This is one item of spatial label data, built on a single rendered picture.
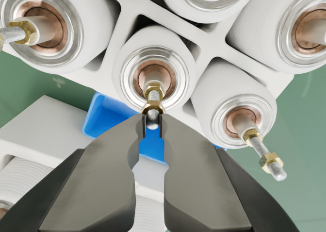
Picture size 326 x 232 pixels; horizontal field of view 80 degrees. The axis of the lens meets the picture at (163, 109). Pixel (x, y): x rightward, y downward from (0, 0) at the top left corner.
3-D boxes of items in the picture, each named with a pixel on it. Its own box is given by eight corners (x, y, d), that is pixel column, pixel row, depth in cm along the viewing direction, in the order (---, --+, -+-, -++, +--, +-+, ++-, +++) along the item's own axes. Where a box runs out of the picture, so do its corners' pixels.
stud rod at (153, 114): (155, 91, 20) (154, 132, 14) (147, 87, 20) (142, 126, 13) (161, 84, 20) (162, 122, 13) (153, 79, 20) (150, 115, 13)
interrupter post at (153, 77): (169, 82, 22) (171, 94, 19) (152, 93, 22) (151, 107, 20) (157, 64, 21) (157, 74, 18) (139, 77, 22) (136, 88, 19)
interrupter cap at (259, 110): (282, 120, 25) (285, 123, 24) (232, 154, 27) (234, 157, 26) (249, 79, 22) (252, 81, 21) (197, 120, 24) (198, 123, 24)
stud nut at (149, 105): (155, 124, 16) (155, 129, 15) (137, 114, 15) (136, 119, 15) (169, 105, 15) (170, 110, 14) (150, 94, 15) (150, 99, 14)
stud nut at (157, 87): (156, 104, 19) (156, 107, 19) (141, 95, 19) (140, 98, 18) (167, 88, 19) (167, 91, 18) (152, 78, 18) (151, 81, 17)
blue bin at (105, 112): (95, 107, 51) (79, 134, 40) (109, 70, 46) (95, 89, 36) (195, 147, 57) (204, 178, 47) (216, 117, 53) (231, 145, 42)
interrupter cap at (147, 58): (201, 88, 22) (202, 90, 22) (147, 121, 24) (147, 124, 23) (163, 28, 19) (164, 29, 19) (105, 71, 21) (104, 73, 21)
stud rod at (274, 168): (251, 127, 23) (289, 177, 16) (244, 133, 23) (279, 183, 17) (246, 123, 23) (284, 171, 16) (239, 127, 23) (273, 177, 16)
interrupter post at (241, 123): (253, 120, 24) (266, 136, 22) (237, 131, 25) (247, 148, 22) (242, 108, 24) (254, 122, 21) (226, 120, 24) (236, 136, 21)
